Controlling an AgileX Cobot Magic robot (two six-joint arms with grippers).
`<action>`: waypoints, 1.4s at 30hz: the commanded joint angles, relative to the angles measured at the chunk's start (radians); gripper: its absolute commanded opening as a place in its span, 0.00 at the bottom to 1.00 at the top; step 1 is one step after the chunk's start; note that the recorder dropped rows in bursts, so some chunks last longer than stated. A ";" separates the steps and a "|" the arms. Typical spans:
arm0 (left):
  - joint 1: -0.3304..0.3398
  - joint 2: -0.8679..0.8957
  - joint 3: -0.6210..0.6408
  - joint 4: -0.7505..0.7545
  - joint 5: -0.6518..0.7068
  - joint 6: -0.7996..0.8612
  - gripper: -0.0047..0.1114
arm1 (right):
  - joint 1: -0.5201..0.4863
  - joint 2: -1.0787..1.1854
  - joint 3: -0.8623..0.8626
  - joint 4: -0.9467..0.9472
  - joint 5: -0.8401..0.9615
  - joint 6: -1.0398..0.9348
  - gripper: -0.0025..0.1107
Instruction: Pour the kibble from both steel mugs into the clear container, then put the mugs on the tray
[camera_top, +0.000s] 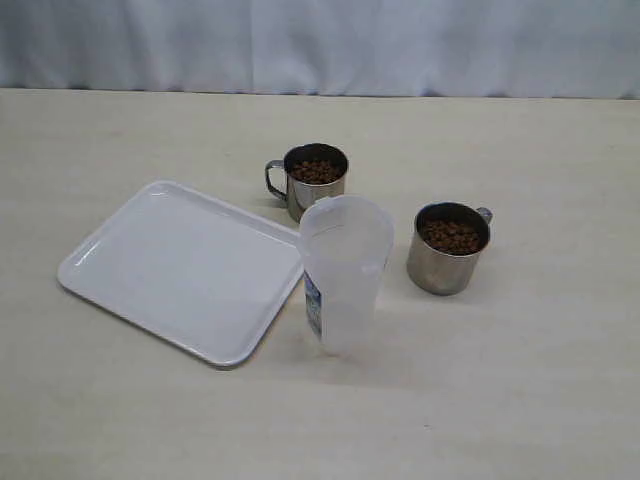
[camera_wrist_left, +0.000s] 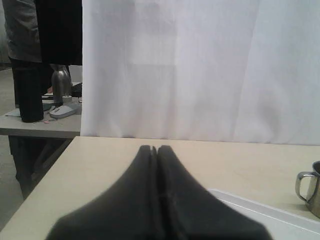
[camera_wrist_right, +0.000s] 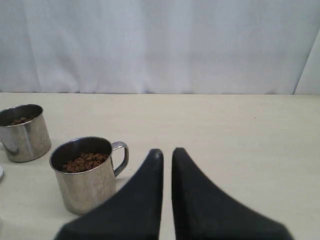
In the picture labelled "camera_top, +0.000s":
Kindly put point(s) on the steel mug with kibble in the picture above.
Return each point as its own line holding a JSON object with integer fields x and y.
{"x": 312, "y": 171}
{"x": 447, "y": 242}

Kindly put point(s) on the translucent plastic jug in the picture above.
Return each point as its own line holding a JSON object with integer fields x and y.
{"x": 344, "y": 243}

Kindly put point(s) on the white plastic tray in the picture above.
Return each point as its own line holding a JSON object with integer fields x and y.
{"x": 196, "y": 272}

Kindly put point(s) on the white backdrop curtain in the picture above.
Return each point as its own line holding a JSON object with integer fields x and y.
{"x": 579, "y": 49}

